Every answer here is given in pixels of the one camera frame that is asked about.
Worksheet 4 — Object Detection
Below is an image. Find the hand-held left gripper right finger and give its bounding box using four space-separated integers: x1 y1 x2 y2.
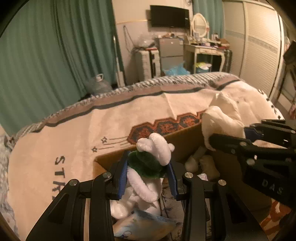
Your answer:
165 161 270 241

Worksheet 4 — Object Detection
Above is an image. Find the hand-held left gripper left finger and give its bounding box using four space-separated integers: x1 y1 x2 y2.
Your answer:
25 151 130 241

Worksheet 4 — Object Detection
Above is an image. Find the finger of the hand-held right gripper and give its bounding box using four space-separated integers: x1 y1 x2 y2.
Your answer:
244 119 296 149
209 133 255 161

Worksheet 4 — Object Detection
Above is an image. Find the white cloth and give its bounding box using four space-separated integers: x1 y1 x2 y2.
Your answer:
201 91 247 151

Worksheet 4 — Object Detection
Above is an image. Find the white and green plush toy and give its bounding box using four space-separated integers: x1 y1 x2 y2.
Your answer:
126 132 175 203

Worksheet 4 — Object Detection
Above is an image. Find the beige sock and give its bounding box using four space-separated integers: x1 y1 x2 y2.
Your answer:
200 155 221 180

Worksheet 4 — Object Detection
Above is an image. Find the brown cardboard box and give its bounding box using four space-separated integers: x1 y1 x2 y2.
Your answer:
94 122 273 241

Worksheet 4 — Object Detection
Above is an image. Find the blue soft packet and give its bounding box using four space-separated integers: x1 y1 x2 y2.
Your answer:
112 210 177 239

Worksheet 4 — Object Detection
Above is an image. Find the cream printed blanket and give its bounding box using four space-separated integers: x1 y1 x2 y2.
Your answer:
8 72 296 241

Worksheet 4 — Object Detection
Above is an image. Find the dark suitcase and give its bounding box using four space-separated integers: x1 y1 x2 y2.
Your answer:
224 49 233 73

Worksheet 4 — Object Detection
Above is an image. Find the bin with yellow contents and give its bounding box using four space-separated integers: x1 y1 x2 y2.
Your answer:
195 61 213 74

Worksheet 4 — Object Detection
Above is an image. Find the blue plastic bag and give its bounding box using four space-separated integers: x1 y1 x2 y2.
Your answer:
162 62 191 77

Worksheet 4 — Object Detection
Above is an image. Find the white louvred wardrobe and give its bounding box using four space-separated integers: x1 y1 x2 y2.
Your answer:
222 0 288 100

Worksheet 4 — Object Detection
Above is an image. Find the white dressing table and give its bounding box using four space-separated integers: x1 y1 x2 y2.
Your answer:
183 39 232 75

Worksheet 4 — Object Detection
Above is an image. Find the clear water jug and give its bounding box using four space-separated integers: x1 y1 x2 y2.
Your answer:
84 74 113 95

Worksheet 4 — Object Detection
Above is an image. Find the grey mini fridge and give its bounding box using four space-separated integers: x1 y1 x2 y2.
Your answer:
154 37 184 77

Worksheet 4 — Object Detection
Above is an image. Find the white storage unit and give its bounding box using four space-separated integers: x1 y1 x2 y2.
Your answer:
135 49 160 82

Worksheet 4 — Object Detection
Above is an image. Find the white mop pole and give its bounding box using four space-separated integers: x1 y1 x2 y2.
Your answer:
112 35 125 88

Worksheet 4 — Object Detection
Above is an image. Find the grey checkered bed sheet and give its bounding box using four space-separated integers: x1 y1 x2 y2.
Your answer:
0 134 19 234

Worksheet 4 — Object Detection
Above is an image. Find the oval white mirror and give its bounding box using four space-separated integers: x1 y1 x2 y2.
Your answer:
191 13 210 39

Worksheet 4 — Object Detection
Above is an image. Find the clear plastic bag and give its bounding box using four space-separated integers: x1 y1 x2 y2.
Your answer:
136 34 155 48

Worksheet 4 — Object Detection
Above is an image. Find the narrow green curtain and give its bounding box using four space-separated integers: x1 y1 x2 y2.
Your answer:
193 0 226 40

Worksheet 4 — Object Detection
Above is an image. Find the green curtain beside mop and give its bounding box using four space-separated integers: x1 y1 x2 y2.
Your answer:
53 0 125 98

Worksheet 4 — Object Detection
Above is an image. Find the wide green curtain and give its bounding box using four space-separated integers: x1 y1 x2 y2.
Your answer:
0 0 80 136

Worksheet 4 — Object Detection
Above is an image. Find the black wall television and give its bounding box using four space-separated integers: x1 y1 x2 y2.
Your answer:
149 5 190 29

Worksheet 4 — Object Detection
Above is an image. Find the dark wall cable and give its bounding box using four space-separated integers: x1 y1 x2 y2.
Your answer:
123 25 137 52

